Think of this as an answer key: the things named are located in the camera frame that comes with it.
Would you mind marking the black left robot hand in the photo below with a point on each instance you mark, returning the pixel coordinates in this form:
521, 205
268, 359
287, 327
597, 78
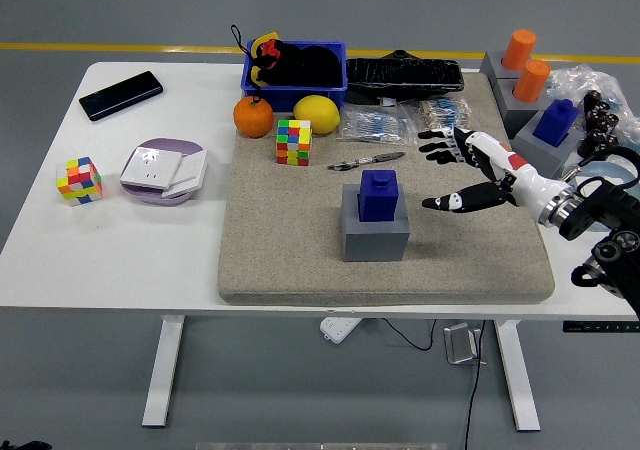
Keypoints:
25, 446

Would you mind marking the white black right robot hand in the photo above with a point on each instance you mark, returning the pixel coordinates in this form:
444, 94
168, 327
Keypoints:
520, 180

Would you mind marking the blue seal with square knob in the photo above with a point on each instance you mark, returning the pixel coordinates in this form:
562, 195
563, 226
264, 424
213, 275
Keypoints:
555, 122
377, 195

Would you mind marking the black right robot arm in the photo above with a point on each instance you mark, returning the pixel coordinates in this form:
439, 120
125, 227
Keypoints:
590, 210

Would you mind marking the grey square seal holder block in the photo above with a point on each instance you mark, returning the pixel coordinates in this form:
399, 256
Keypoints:
550, 155
375, 242

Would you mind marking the orange cylinder seal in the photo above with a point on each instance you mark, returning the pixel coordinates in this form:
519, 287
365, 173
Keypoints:
520, 50
532, 80

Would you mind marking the light blue plate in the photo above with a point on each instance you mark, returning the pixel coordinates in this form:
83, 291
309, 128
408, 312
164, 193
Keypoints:
600, 170

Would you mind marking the dark brown small cylinder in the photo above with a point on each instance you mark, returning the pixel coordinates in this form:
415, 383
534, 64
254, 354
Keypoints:
611, 121
592, 101
603, 109
596, 119
595, 138
609, 142

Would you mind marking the clear bag of resistors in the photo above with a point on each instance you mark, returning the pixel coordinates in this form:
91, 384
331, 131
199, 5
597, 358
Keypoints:
445, 112
375, 125

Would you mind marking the crumpled clear plastic bag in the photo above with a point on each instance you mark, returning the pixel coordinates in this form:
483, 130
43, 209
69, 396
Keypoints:
575, 77

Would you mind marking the white usb plug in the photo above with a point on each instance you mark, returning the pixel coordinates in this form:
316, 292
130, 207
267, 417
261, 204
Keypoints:
387, 102

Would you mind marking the silver black pen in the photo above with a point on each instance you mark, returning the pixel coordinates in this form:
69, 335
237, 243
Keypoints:
367, 160

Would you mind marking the white table leg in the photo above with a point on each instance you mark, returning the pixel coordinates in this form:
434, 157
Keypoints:
162, 370
517, 380

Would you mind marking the black keyboard in plastic wrap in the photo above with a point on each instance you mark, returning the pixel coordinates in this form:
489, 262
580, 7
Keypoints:
400, 77

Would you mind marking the black table height controller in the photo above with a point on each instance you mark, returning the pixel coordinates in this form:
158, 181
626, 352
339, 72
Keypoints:
600, 327

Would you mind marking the yellow lemon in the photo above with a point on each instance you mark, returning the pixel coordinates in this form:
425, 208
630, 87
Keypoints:
316, 115

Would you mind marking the black round pad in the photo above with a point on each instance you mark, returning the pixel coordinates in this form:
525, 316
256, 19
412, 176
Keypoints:
322, 65

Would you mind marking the scrambled rubik's cube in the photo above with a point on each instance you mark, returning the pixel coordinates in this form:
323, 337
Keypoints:
294, 142
80, 182

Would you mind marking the blue plastic bin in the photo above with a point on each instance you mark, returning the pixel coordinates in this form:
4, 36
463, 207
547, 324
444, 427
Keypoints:
300, 97

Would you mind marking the white power strip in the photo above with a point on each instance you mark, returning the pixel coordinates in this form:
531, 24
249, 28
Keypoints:
337, 329

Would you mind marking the grey-brown fabric mat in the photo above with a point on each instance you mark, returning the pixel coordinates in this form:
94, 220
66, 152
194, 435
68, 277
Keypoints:
280, 250

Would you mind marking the black pouch with yellow trim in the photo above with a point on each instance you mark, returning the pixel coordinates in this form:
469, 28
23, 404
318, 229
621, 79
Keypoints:
285, 65

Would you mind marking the orange fruit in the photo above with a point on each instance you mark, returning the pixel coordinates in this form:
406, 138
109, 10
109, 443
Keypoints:
253, 117

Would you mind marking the purple plate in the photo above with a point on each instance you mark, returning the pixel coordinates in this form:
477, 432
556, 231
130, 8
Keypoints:
165, 144

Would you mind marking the black smartphone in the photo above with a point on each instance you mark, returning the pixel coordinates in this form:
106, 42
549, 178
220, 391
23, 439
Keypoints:
120, 95

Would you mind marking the silver metal bracket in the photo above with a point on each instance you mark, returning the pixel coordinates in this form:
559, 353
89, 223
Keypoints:
460, 345

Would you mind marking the white wall socket panel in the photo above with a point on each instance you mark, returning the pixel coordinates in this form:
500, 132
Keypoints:
150, 167

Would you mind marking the white wall switch panel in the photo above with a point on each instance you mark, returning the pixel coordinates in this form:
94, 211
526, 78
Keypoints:
192, 170

